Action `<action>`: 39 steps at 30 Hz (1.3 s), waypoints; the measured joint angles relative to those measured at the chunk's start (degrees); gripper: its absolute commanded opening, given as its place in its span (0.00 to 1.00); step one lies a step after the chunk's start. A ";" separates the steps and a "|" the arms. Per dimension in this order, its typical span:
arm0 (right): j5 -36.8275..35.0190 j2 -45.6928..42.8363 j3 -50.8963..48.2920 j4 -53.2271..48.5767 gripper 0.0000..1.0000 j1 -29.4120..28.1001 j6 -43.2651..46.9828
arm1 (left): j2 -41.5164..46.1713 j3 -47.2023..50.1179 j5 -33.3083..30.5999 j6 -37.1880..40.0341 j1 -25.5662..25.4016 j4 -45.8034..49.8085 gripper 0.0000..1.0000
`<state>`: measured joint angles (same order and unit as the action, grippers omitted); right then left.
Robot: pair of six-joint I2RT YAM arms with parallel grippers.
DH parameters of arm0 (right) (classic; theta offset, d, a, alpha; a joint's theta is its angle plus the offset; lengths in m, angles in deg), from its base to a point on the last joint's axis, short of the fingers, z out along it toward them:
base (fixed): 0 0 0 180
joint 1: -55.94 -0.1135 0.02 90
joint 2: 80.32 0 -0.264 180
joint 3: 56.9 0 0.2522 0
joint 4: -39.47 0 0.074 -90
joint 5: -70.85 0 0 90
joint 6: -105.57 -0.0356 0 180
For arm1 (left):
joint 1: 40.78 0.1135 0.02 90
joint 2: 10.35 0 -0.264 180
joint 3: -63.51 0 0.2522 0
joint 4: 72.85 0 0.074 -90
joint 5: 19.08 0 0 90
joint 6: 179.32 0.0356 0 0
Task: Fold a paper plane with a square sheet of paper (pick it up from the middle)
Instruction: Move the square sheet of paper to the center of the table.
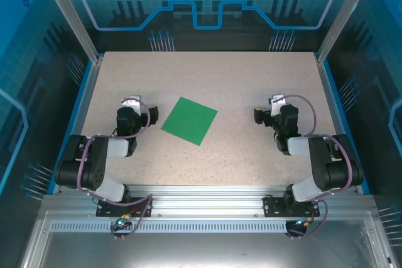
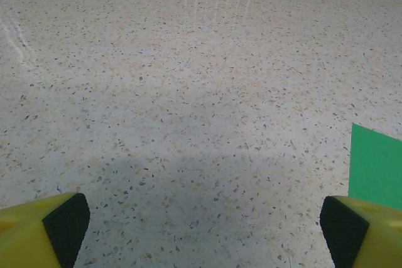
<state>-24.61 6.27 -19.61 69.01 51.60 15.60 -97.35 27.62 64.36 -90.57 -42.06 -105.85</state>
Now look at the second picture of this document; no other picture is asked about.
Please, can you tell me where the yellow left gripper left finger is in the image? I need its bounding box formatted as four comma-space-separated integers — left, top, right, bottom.
0, 191, 91, 268

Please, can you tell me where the green cloth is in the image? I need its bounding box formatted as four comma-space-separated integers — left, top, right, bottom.
347, 122, 402, 212

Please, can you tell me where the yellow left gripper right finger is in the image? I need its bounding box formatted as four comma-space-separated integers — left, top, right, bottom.
319, 195, 402, 268

